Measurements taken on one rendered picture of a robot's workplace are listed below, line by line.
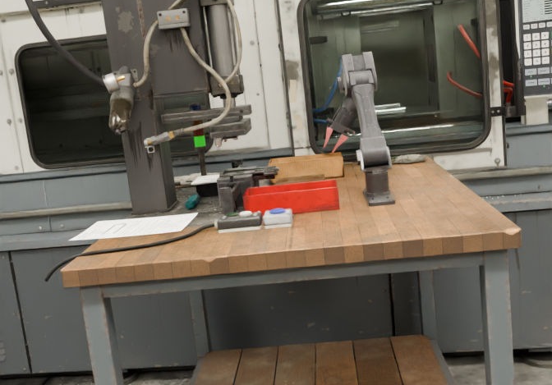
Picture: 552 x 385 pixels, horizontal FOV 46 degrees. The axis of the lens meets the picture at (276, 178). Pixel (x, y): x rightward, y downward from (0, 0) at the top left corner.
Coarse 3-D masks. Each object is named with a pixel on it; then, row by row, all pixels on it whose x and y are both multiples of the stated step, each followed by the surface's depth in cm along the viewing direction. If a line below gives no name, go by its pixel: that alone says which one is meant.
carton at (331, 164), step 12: (300, 156) 227; (312, 156) 226; (324, 156) 226; (336, 156) 226; (288, 168) 216; (300, 168) 216; (312, 168) 215; (324, 168) 215; (336, 168) 215; (276, 180) 217
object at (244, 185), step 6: (252, 180) 187; (258, 180) 203; (222, 186) 185; (240, 186) 185; (246, 186) 185; (252, 186) 185; (258, 186) 201; (240, 192) 185; (240, 198) 185; (240, 204) 186
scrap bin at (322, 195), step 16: (256, 192) 180; (272, 192) 180; (288, 192) 168; (304, 192) 168; (320, 192) 167; (336, 192) 167; (256, 208) 169; (272, 208) 169; (288, 208) 168; (304, 208) 168; (320, 208) 168; (336, 208) 168
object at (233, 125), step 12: (216, 108) 194; (240, 108) 187; (168, 120) 189; (180, 120) 188; (192, 120) 188; (228, 120) 187; (240, 120) 188; (216, 132) 182; (228, 132) 182; (240, 132) 181; (216, 144) 185
